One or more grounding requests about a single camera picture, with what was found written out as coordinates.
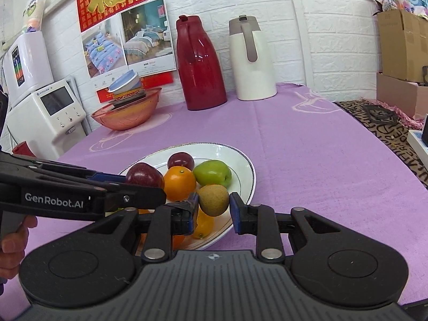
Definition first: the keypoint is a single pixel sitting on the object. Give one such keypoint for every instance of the white power strip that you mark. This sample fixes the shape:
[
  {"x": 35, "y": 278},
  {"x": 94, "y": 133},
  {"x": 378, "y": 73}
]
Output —
[{"x": 419, "y": 142}]

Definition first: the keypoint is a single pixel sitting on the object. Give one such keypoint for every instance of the leopard print cloth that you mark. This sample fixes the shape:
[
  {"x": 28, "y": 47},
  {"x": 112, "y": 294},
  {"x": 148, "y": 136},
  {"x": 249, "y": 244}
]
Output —
[{"x": 394, "y": 140}]

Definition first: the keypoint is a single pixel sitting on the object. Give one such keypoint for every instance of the red flask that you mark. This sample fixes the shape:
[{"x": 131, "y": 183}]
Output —
[{"x": 23, "y": 148}]

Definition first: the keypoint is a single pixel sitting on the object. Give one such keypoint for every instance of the tall cardboard box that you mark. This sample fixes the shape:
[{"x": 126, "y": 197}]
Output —
[{"x": 404, "y": 46}]

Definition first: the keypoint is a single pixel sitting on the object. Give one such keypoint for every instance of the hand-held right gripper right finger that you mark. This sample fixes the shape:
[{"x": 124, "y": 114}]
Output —
[{"x": 235, "y": 212}]

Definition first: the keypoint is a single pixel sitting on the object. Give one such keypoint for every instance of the white wall water purifier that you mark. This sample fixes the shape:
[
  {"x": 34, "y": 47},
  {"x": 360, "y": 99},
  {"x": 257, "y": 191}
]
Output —
[{"x": 31, "y": 70}]

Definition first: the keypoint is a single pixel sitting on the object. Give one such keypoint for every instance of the purple tablecloth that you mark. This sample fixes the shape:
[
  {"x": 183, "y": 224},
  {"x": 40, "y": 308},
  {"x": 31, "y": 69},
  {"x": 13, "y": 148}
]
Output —
[{"x": 317, "y": 160}]

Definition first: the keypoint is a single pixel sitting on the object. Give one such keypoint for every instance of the orange glass bowl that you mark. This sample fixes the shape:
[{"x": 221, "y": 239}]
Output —
[{"x": 127, "y": 117}]

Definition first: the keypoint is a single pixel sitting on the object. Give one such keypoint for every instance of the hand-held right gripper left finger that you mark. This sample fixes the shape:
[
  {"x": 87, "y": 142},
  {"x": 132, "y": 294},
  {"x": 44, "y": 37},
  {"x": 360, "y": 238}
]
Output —
[{"x": 193, "y": 215}]

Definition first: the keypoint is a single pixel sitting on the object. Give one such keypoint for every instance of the stack of dark bowls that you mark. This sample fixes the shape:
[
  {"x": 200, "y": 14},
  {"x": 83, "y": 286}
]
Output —
[{"x": 130, "y": 98}]

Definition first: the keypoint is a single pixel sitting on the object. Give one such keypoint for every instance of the flat cardboard box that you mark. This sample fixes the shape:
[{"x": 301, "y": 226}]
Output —
[{"x": 398, "y": 95}]

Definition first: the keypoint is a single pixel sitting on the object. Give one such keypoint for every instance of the bedding wall poster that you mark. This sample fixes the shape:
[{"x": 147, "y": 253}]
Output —
[{"x": 133, "y": 40}]

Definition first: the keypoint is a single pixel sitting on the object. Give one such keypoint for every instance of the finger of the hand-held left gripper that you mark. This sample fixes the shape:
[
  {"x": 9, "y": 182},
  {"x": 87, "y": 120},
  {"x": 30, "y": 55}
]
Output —
[
  {"x": 140, "y": 200},
  {"x": 107, "y": 178}
]

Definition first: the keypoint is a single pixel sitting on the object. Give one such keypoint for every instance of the person's left hand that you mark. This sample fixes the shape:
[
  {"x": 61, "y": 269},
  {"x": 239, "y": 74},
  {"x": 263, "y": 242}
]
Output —
[{"x": 15, "y": 247}]

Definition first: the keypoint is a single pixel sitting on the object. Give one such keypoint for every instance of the brown round fruit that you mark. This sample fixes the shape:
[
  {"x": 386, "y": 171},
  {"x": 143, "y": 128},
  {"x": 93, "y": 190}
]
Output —
[{"x": 214, "y": 199}]

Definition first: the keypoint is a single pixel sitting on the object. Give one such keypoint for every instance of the white wall pipe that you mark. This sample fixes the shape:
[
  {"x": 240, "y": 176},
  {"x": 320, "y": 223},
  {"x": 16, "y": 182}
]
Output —
[{"x": 299, "y": 26}]

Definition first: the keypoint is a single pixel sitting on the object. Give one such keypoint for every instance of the small yellow orange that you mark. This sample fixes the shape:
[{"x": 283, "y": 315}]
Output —
[{"x": 204, "y": 225}]

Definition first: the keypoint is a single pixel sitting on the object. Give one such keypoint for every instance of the white water dispenser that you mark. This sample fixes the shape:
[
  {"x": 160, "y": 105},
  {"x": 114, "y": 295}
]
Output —
[{"x": 50, "y": 123}]

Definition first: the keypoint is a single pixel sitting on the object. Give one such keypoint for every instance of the red thermos jug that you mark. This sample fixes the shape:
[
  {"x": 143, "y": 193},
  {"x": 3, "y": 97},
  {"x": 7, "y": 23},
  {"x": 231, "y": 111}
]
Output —
[{"x": 200, "y": 70}]

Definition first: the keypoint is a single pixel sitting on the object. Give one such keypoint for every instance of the green fruit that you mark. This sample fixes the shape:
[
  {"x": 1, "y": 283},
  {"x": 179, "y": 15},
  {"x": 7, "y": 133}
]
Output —
[{"x": 213, "y": 172}]

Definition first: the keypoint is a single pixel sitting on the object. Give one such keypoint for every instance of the large orange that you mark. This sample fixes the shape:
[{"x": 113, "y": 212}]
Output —
[{"x": 179, "y": 182}]

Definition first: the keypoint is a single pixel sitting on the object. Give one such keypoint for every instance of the plastic packet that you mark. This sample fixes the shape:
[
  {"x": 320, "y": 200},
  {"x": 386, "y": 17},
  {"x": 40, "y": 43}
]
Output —
[{"x": 34, "y": 11}]

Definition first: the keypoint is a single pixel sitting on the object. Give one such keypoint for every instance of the white plate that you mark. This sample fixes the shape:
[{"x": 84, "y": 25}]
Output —
[{"x": 237, "y": 167}]

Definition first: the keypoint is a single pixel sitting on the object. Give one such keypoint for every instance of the white thermos jug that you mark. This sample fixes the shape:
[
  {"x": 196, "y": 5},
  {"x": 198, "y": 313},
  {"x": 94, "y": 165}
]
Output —
[{"x": 254, "y": 73}]

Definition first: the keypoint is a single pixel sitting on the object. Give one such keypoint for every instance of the blue lidded bowl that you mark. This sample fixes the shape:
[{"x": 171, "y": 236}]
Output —
[{"x": 124, "y": 82}]

